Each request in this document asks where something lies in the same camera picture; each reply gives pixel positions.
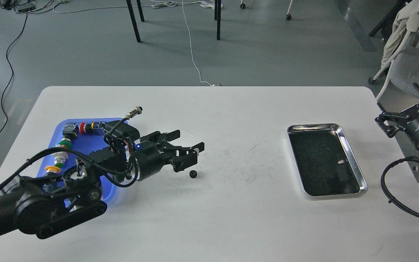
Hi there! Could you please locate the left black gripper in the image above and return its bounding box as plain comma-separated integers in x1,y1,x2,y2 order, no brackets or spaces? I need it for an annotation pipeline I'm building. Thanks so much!
135,130,205,181

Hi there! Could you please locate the small black gear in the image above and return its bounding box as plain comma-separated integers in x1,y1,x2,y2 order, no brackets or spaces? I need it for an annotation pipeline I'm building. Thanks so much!
189,170,197,179

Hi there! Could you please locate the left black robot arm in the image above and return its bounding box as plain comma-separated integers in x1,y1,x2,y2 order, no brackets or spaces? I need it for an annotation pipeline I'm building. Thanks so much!
0,107,205,239

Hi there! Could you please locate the beige cloth on chair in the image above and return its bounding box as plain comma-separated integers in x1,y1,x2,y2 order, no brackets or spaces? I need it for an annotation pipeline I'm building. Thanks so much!
380,0,419,71

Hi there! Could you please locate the blue plastic tray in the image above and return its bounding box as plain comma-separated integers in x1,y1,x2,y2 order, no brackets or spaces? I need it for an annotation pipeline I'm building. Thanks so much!
36,118,121,203

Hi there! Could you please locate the shiny metal tray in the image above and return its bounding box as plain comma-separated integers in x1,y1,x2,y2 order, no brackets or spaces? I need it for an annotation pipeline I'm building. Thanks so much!
287,123,368,199

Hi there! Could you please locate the white green push button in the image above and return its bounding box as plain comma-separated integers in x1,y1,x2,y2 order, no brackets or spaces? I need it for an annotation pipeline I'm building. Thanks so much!
51,151,69,168

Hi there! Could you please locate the black table leg right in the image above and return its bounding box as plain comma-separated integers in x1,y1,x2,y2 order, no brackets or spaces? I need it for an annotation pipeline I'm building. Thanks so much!
214,0,222,40

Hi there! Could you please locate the black table leg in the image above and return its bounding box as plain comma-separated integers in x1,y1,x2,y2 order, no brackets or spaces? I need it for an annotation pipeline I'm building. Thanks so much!
214,0,222,40
126,0,145,43

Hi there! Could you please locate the black table leg left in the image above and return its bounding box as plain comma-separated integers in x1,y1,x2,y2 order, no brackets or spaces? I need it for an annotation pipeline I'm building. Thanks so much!
126,0,145,43

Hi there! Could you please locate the black power strip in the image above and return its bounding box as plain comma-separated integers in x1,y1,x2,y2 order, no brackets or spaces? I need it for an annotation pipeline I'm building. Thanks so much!
0,0,35,13

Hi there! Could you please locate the red push button switch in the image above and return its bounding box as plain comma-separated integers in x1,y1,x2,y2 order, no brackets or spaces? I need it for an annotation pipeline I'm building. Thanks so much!
79,121,105,135

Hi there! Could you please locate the green push button switch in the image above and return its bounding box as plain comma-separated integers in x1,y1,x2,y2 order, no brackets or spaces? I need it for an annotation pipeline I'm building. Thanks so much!
58,123,79,149

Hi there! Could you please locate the yellow push button switch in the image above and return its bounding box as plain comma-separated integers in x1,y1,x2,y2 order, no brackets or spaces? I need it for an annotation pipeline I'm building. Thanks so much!
44,165,61,179

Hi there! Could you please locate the white floor cable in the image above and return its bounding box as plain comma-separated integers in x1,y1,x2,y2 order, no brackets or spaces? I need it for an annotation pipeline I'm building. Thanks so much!
151,0,224,87

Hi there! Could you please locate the black floor cable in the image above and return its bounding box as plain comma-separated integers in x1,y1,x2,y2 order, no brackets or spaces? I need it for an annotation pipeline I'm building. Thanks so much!
0,11,29,160

